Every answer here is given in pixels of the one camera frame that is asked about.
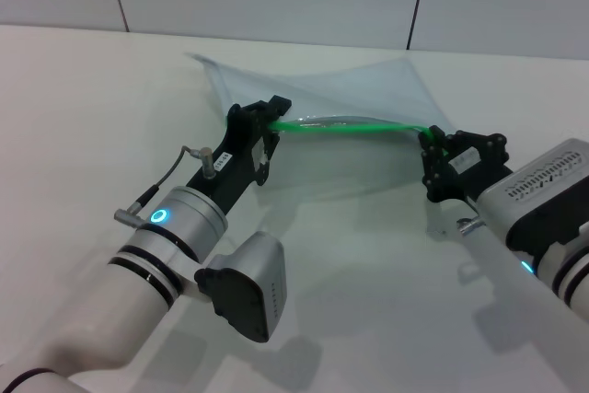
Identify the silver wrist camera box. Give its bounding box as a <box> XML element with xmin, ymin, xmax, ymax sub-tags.
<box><xmin>476</xmin><ymin>137</ymin><xmax>589</xmax><ymax>259</ymax></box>
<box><xmin>193</xmin><ymin>230</ymin><xmax>287</xmax><ymax>343</ymax></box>

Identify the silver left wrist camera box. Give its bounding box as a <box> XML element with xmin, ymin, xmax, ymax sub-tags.
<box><xmin>193</xmin><ymin>230</ymin><xmax>287</xmax><ymax>343</ymax></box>

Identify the grey left wrist cable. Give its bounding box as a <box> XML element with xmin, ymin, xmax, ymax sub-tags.
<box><xmin>113</xmin><ymin>144</ymin><xmax>215</xmax><ymax>224</ymax></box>

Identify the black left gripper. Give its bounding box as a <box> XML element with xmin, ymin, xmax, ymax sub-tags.
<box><xmin>187</xmin><ymin>96</ymin><xmax>293</xmax><ymax>217</ymax></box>

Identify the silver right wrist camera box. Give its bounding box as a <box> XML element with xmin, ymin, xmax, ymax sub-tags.
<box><xmin>476</xmin><ymin>137</ymin><xmax>589</xmax><ymax>259</ymax></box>

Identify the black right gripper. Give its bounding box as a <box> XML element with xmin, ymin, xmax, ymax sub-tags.
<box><xmin>421</xmin><ymin>128</ymin><xmax>514</xmax><ymax>204</ymax></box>

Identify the right wrist cable metal plug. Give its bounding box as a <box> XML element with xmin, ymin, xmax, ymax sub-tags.
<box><xmin>456</xmin><ymin>216</ymin><xmax>487</xmax><ymax>237</ymax></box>

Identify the clear green-zip document bag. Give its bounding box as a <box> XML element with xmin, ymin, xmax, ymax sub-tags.
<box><xmin>183</xmin><ymin>52</ymin><xmax>456</xmax><ymax>236</ymax></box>

